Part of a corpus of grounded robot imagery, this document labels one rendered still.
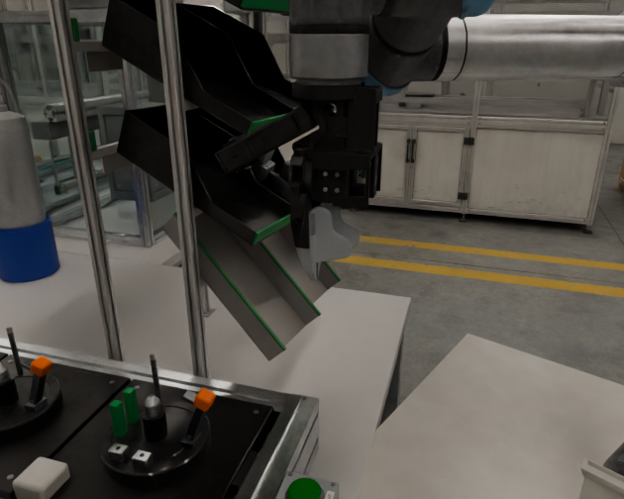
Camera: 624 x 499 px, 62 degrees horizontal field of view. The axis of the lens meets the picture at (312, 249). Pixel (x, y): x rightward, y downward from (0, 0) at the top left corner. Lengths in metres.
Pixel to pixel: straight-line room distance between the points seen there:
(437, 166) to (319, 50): 4.18
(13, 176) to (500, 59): 1.22
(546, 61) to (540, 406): 0.61
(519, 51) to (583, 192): 4.09
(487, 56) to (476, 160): 3.97
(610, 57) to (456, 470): 0.61
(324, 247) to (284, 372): 0.54
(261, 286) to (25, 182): 0.82
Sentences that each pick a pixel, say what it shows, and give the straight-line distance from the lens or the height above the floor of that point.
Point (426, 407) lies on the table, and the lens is 1.00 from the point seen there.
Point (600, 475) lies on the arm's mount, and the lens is 0.63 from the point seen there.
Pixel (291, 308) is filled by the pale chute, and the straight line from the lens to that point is 0.95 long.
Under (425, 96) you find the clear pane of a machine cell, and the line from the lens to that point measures 4.57.
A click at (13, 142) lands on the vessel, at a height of 1.23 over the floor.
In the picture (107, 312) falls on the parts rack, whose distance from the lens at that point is 0.96.
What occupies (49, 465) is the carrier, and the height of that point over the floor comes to 0.99.
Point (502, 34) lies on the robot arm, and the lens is 0.68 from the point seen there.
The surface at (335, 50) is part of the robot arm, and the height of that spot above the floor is 1.46.
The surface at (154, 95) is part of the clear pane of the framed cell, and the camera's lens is 1.74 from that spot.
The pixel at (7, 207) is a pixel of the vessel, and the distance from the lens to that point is 1.56.
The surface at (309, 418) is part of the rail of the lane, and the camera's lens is 0.80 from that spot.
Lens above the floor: 1.47
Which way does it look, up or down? 22 degrees down
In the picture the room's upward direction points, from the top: straight up
